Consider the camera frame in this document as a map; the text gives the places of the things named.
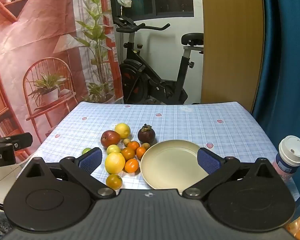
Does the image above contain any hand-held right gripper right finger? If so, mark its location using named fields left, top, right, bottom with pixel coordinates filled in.
left=181, top=147, right=283, bottom=201

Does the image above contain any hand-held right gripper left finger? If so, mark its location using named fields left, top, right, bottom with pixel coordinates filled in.
left=17, top=147, right=117, bottom=201

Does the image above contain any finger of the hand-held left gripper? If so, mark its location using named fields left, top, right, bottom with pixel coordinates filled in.
left=0, top=132, right=33, bottom=152

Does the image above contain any large yellow lemon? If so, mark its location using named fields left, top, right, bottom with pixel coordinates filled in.
left=105, top=152, right=126, bottom=175

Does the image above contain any red apple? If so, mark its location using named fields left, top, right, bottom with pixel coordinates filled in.
left=101, top=130, right=121, bottom=148

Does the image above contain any cream plate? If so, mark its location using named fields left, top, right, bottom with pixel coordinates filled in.
left=140, top=140, right=211, bottom=190

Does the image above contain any greenish orange mandarin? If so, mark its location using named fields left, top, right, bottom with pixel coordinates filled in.
left=106, top=174, right=123, bottom=190

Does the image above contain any blue checked tablecloth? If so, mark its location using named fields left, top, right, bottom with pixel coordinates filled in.
left=22, top=101, right=300, bottom=201

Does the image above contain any small yellow lemon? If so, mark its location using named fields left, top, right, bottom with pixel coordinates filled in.
left=114, top=123, right=131, bottom=140

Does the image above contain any purple mangosteen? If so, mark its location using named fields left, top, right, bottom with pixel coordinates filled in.
left=137, top=124, right=156, bottom=143

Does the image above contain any paper cup with white lid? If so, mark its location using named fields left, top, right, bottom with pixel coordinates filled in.
left=272, top=135, right=300, bottom=181

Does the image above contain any black exercise bike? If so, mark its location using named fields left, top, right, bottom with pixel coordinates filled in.
left=112, top=15, right=204, bottom=105

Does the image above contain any printed backdrop cloth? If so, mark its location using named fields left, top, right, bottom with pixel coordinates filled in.
left=0, top=0, right=123, bottom=166

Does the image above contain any wooden board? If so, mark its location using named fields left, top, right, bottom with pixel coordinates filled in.
left=201, top=0, right=265, bottom=113

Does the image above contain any blue curtain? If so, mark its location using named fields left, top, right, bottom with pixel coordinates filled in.
left=251, top=0, right=300, bottom=202

